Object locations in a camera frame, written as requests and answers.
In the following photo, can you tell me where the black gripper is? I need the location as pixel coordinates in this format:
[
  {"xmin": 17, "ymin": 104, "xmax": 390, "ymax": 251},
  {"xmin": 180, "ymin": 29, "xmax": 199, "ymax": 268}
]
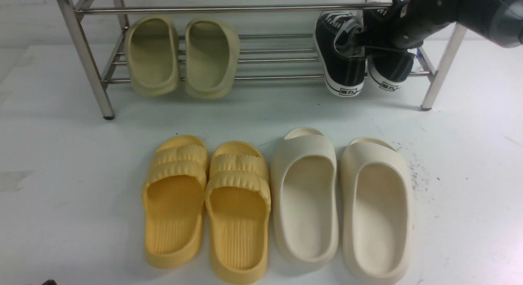
[{"xmin": 360, "ymin": 0, "xmax": 462, "ymax": 53}]

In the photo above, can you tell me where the black canvas sneaker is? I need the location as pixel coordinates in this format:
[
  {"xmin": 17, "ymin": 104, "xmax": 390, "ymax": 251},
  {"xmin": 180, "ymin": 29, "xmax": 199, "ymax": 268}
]
[
  {"xmin": 363, "ymin": 8, "xmax": 415, "ymax": 92},
  {"xmin": 313, "ymin": 10, "xmax": 366, "ymax": 98}
]

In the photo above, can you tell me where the olive green slipper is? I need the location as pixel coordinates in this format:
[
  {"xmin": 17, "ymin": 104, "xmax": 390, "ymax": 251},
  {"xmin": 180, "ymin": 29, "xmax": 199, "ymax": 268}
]
[
  {"xmin": 185, "ymin": 18, "xmax": 240, "ymax": 100},
  {"xmin": 124, "ymin": 16, "xmax": 181, "ymax": 97}
]

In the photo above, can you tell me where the cream foam slipper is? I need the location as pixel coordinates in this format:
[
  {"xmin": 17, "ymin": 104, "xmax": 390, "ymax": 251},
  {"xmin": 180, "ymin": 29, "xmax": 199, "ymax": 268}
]
[
  {"xmin": 340, "ymin": 137, "xmax": 413, "ymax": 285},
  {"xmin": 270, "ymin": 127, "xmax": 339, "ymax": 270}
]

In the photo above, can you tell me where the yellow ribbed slipper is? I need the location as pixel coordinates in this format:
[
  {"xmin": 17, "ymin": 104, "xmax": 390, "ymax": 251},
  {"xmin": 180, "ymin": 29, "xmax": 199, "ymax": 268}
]
[
  {"xmin": 204, "ymin": 140, "xmax": 271, "ymax": 285},
  {"xmin": 141, "ymin": 136, "xmax": 209, "ymax": 269}
]

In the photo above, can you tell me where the cream foam slipper right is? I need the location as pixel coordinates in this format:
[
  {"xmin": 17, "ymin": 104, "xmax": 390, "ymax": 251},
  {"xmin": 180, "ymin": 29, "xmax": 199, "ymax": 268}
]
[{"xmin": 340, "ymin": 137, "xmax": 413, "ymax": 285}]

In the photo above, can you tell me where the olive green slipper left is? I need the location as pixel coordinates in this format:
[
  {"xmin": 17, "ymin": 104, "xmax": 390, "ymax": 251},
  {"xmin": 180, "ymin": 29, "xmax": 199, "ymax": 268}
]
[{"xmin": 124, "ymin": 16, "xmax": 181, "ymax": 97}]

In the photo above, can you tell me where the yellow ribbed slipper left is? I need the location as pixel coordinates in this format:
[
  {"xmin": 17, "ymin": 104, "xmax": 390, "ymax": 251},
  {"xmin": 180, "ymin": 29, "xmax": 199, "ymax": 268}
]
[{"xmin": 141, "ymin": 136, "xmax": 209, "ymax": 269}]

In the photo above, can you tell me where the olive green slipper right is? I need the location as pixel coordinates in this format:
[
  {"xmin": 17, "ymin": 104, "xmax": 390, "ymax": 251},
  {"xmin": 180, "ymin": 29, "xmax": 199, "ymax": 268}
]
[{"xmin": 185, "ymin": 18, "xmax": 240, "ymax": 100}]

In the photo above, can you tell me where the cream foam slipper left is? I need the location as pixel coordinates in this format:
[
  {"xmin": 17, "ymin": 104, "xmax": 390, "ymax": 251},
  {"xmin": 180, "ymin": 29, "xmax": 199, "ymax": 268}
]
[{"xmin": 270, "ymin": 127, "xmax": 339, "ymax": 270}]

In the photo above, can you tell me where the stainless steel shoe rack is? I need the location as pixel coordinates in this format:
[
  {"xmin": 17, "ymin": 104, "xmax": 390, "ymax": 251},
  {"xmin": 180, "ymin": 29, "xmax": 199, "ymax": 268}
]
[{"xmin": 56, "ymin": 0, "xmax": 468, "ymax": 121}]

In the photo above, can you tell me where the yellow ribbed slipper right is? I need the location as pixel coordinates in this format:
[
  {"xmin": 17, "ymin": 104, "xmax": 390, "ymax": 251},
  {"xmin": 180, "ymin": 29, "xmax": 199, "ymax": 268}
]
[{"xmin": 204, "ymin": 140, "xmax": 271, "ymax": 285}]

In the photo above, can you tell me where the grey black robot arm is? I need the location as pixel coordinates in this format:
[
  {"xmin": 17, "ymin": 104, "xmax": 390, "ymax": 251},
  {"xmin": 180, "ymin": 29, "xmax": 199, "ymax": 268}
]
[{"xmin": 356, "ymin": 0, "xmax": 523, "ymax": 51}]

